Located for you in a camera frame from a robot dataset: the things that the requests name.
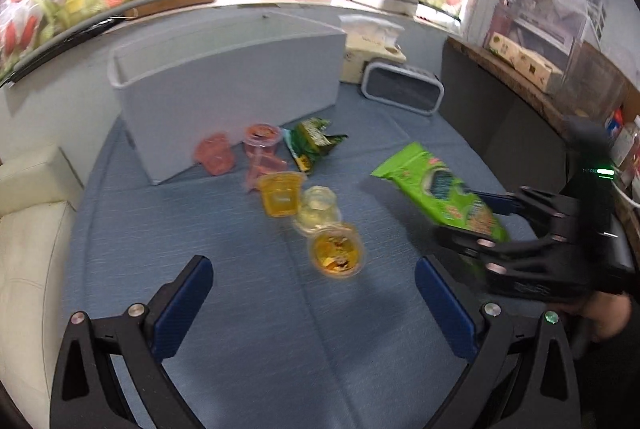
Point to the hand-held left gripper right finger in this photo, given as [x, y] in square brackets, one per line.
[447, 304]

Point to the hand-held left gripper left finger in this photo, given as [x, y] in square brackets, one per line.
[182, 304]

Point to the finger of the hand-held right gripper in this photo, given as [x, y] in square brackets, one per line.
[495, 203]
[492, 251]

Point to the light green snack bag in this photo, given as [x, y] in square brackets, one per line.
[440, 189]

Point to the person's right hand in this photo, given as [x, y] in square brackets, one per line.
[602, 316]

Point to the dark grey side panel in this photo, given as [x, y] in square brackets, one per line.
[490, 109]

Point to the clear plastic bottle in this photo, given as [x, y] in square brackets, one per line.
[627, 141]

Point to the wooden shelf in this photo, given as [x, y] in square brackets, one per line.
[515, 81]

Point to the orange jelly cup printed lid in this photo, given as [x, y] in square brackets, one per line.
[335, 251]

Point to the yellow patterned carton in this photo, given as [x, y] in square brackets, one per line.
[525, 61]

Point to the grey framed black speaker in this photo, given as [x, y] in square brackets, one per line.
[402, 86]

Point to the white leather cushion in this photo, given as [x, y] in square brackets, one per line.
[30, 259]

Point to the pale yellow jelly cup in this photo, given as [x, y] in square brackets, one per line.
[317, 209]

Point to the red-lidded pink jelly cup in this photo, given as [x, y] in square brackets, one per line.
[261, 136]

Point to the dark green snack packet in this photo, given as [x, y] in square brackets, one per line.
[312, 140]

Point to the cream tissue box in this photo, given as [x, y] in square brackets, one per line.
[367, 46]

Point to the clear acrylic organizer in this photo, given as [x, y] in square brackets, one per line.
[555, 4]

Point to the grey storage box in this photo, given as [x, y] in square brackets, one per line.
[225, 94]

